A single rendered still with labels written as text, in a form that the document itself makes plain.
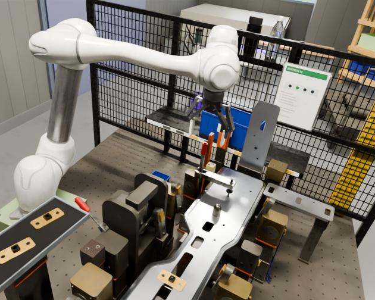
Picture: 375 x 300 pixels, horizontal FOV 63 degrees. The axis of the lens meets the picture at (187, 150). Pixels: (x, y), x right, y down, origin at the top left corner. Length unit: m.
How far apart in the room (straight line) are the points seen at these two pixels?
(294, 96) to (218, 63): 0.83
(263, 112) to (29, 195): 1.05
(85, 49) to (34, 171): 0.57
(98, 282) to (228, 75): 0.65
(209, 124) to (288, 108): 0.41
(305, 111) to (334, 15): 6.02
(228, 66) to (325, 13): 6.76
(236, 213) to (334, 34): 6.66
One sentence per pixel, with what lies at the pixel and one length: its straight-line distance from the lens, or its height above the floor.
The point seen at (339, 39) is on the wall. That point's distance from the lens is 7.67.
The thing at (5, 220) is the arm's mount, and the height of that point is 0.76.
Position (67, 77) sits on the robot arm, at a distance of 1.36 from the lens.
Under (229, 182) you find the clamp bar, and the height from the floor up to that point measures 1.07.
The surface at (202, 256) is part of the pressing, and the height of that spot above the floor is 1.00.
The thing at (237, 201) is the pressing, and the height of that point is 1.00.
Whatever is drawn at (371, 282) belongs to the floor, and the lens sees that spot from 2.74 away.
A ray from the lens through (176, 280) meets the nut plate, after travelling 1.00.
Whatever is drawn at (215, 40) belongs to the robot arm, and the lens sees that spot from 1.03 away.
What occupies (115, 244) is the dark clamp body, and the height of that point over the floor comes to 1.08.
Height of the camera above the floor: 1.83
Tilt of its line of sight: 32 degrees down
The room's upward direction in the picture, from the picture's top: 8 degrees clockwise
